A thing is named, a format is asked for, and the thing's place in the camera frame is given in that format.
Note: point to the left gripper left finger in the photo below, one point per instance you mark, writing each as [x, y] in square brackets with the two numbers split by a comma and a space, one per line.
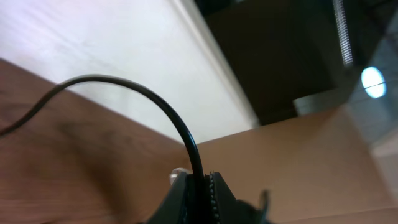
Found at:
[172, 210]

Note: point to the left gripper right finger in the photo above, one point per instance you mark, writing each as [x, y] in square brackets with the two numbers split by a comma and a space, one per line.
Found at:
[227, 209]

